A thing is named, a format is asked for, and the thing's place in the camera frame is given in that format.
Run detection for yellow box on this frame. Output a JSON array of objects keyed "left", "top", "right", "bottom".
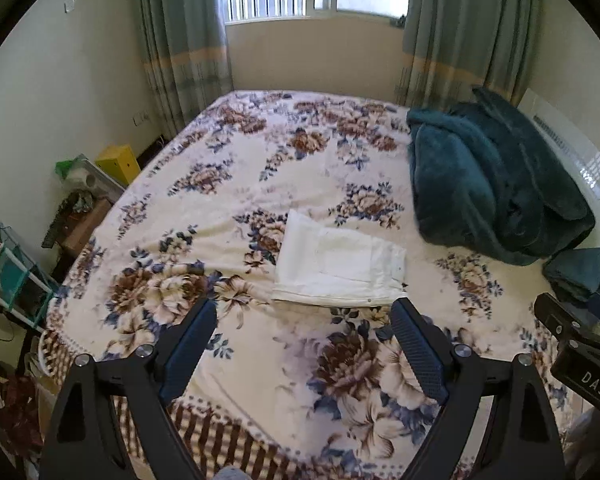
[{"left": 96, "top": 144, "right": 141, "bottom": 187}]

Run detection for teal fleece blanket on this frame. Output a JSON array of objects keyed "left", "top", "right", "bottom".
[{"left": 406, "top": 87, "right": 597, "bottom": 266}]

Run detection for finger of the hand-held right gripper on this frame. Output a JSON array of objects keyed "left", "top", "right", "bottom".
[{"left": 534, "top": 292, "right": 600, "bottom": 350}]

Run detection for folded blue jeans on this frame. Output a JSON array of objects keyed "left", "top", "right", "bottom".
[{"left": 542, "top": 247, "right": 600, "bottom": 302}]

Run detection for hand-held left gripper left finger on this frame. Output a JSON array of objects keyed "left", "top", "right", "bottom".
[{"left": 39, "top": 297, "right": 218, "bottom": 480}]

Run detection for green plastic bag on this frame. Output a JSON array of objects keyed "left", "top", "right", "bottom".
[{"left": 55, "top": 157, "right": 89, "bottom": 187}]

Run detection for green curtain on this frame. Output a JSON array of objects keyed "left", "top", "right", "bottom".
[
  {"left": 394, "top": 0, "right": 546, "bottom": 109},
  {"left": 135, "top": 0, "right": 236, "bottom": 139}
]

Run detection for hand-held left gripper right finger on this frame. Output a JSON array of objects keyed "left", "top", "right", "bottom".
[{"left": 389, "top": 297, "right": 566, "bottom": 480}]

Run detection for white pants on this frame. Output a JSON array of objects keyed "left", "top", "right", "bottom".
[{"left": 271, "top": 208, "right": 409, "bottom": 307}]

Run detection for person's right forearm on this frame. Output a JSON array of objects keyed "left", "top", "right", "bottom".
[{"left": 562, "top": 407, "right": 600, "bottom": 478}]

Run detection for red patterned cloth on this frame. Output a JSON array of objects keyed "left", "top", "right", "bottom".
[{"left": 0, "top": 372, "right": 44, "bottom": 457}]

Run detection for brown wooden side table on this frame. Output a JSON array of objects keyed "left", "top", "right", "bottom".
[{"left": 42, "top": 195, "right": 114, "bottom": 262}]

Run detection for teal shelf rack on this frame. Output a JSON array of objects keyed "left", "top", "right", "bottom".
[{"left": 0, "top": 220, "right": 61, "bottom": 332}]

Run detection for floral bed sheet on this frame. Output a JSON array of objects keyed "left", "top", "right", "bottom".
[{"left": 45, "top": 90, "right": 600, "bottom": 480}]

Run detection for white bed headboard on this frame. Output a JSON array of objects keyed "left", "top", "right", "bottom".
[{"left": 517, "top": 87, "right": 600, "bottom": 241}]

